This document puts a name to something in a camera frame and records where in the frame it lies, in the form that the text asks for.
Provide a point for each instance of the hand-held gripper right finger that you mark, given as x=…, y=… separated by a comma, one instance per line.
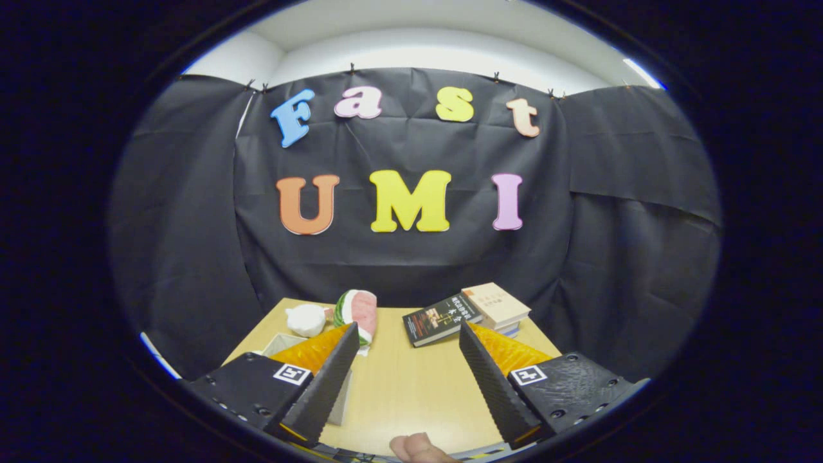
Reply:
x=492, y=389

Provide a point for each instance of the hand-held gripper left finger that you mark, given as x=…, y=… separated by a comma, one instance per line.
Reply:
x=325, y=389

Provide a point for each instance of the cream fabric storage box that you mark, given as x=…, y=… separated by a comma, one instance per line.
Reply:
x=339, y=405

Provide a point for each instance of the grey cover book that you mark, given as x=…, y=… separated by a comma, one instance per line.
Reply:
x=514, y=326

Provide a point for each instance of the white plush toy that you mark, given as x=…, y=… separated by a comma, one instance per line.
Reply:
x=305, y=320

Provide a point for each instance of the watermelon slice plush toy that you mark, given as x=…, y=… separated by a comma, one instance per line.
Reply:
x=363, y=312

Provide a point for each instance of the black cover book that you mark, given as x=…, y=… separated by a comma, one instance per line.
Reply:
x=437, y=321

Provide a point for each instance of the row of small black clips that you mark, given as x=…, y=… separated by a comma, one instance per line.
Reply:
x=352, y=67

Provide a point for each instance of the white ceiling light panel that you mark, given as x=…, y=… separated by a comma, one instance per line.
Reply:
x=643, y=74

